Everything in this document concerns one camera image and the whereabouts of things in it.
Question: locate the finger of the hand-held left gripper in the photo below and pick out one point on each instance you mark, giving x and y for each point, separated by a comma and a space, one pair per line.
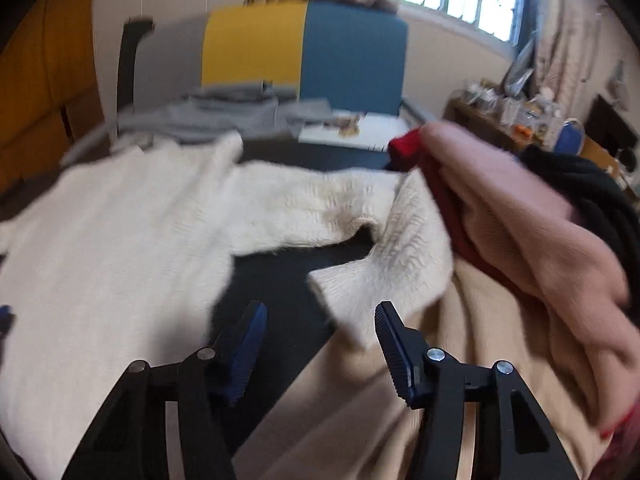
5, 319

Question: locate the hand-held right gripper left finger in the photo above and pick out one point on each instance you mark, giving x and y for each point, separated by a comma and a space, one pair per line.
247, 355

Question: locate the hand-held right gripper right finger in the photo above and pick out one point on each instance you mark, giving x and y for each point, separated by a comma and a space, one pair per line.
395, 355

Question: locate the white fuzzy knit sweater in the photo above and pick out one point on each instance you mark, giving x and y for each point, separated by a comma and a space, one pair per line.
125, 260

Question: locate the beige knit garment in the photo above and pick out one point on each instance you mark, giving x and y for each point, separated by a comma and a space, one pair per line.
350, 420

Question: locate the pink knit garment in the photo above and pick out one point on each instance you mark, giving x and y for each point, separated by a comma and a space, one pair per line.
525, 220

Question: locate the red garment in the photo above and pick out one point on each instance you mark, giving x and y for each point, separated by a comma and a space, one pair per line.
405, 147

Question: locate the white printed paper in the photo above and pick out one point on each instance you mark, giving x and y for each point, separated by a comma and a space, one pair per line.
380, 132

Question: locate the grey garment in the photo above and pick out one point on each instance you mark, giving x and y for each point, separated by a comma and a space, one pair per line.
220, 115

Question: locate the cluttered wooden cabinet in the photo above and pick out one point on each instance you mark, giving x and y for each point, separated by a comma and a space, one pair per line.
480, 120

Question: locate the orange wooden wardrobe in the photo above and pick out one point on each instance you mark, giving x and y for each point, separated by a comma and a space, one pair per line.
40, 70

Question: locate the black knit garment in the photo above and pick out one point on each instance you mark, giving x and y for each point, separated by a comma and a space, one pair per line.
590, 195

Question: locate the black partition post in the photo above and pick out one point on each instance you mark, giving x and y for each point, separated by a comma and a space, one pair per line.
131, 50

